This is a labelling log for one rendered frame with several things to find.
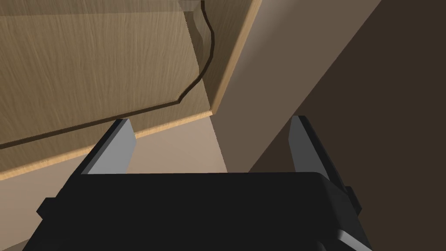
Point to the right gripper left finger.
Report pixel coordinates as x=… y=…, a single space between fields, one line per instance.
x=113 y=153

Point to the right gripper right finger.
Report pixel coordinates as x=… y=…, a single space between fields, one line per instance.
x=308 y=150

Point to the light wooden panelled door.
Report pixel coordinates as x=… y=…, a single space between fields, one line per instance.
x=90 y=73

